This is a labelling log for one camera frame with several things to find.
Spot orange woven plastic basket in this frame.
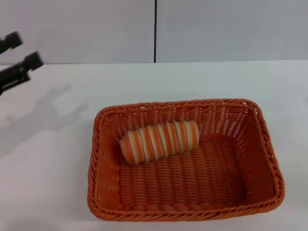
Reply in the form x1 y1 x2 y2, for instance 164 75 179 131
86 98 286 222

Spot orange white striped bread roll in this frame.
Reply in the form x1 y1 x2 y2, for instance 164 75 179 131
119 120 200 166

